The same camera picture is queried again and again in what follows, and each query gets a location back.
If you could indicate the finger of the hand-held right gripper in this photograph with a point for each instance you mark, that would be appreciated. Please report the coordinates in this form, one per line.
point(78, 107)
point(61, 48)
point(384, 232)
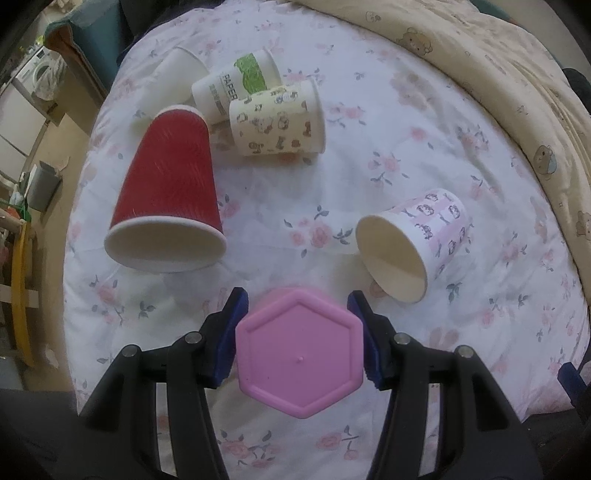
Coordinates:
point(572, 378)

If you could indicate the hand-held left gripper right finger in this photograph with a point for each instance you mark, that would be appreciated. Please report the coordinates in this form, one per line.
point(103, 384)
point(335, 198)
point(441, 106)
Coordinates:
point(372, 346)

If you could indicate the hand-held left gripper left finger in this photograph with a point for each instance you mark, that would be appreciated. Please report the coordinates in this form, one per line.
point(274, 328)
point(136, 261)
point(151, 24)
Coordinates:
point(227, 337)

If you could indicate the pink hexagonal plastic cup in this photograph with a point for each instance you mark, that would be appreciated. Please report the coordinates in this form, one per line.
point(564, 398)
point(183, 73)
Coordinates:
point(300, 347)

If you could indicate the pink cartoon print paper cup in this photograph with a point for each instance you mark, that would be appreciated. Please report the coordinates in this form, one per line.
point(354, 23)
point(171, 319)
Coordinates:
point(415, 240)

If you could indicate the red ribbed paper cup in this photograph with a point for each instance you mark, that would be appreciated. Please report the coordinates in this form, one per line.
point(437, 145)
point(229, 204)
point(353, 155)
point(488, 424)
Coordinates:
point(168, 184)

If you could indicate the cream cartoon print paper cup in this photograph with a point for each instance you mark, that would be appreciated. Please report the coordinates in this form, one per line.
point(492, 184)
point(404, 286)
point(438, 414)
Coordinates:
point(277, 121)

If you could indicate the white green label paper cup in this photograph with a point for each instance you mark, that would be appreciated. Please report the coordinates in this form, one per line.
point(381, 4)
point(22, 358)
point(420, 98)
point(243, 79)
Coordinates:
point(235, 83)

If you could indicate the plain white paper cup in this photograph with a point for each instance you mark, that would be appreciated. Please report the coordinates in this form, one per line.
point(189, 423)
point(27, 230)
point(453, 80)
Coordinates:
point(178, 74)

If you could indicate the white floral bed sheet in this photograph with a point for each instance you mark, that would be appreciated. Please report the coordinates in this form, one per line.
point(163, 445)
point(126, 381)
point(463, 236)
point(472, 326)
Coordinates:
point(351, 194)

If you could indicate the yellow wooden board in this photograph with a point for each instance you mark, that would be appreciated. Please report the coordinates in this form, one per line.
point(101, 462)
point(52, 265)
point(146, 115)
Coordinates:
point(21, 290)

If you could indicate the grey trash bin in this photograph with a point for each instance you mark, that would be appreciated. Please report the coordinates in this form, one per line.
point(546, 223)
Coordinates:
point(42, 184)

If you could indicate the beige bear print quilt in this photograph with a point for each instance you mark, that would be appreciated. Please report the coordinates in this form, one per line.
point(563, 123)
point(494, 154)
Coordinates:
point(508, 92)

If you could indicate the white washing machine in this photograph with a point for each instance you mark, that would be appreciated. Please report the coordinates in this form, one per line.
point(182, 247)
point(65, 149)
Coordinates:
point(34, 69)

